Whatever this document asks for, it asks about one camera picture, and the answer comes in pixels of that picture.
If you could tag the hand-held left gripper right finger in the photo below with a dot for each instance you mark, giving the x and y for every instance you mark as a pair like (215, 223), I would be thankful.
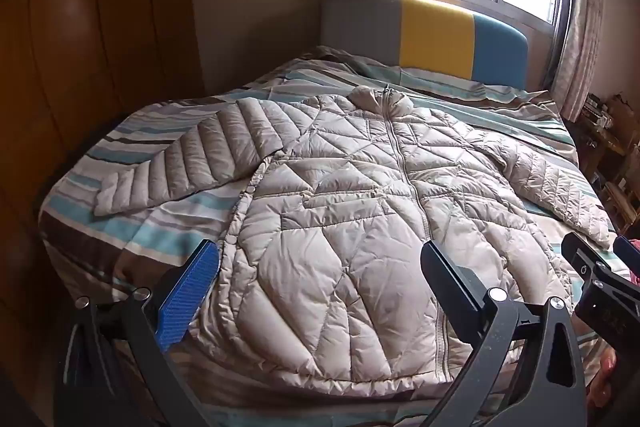
(450, 277)

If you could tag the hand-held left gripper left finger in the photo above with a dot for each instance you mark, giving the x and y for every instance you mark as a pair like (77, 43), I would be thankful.
(187, 289)

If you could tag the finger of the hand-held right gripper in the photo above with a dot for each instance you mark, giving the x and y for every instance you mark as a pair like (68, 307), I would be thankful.
(629, 254)
(582, 254)

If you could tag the beige quilted puffer jacket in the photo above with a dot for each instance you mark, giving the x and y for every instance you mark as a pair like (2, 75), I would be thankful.
(350, 217)

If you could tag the striped bedspread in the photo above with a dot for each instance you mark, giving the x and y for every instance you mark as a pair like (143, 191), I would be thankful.
(150, 227)

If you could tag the cluttered wooden shelf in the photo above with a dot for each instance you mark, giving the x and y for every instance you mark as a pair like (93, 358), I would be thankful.
(615, 142)

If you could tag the beige patterned curtain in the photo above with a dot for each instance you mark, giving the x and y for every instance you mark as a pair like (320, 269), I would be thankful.
(582, 32)

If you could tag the grey yellow blue headboard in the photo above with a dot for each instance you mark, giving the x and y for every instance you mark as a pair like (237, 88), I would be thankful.
(435, 32)

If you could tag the wooden wardrobe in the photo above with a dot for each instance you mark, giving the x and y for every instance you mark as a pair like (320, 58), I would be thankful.
(75, 32)

